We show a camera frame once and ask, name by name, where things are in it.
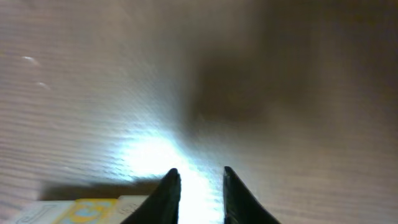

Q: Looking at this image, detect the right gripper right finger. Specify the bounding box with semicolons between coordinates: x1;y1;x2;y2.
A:
223;166;280;224

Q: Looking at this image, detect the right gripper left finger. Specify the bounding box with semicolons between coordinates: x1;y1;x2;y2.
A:
121;168;181;224

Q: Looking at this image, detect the green Z letter block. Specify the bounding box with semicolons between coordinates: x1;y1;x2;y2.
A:
53;198;118;224

